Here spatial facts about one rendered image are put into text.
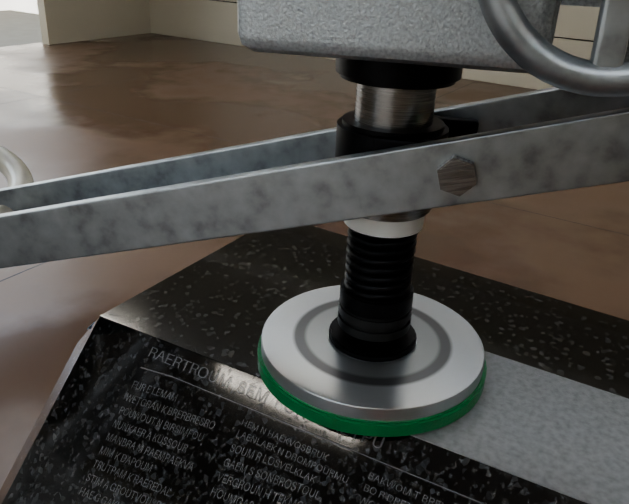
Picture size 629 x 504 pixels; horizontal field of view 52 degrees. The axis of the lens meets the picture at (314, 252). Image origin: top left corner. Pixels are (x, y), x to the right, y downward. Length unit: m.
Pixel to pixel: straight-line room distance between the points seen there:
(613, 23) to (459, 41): 0.09
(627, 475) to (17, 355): 1.93
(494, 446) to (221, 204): 0.30
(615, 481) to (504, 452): 0.08
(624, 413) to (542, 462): 0.11
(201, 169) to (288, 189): 0.16
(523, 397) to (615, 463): 0.10
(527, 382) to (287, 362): 0.23
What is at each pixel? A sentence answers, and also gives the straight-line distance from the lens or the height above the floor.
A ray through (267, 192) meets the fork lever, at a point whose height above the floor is 1.03.
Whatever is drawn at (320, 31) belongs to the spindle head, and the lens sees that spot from 0.43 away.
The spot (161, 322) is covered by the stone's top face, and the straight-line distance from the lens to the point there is 0.70.
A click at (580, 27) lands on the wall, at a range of 6.68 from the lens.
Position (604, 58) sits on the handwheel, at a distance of 0.38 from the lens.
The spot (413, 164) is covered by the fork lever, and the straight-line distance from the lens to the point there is 0.49.
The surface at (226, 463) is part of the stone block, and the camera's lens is 0.62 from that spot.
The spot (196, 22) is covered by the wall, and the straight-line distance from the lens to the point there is 8.83.
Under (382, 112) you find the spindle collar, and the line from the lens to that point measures 0.51.
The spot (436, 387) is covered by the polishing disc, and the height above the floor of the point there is 0.87.
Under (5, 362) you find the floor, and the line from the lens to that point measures 2.24.
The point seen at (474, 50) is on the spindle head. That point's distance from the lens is 0.42.
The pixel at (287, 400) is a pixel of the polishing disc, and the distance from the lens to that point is 0.57.
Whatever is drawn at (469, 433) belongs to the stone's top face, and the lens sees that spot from 0.58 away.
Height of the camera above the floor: 1.21
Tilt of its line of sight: 26 degrees down
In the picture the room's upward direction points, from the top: 3 degrees clockwise
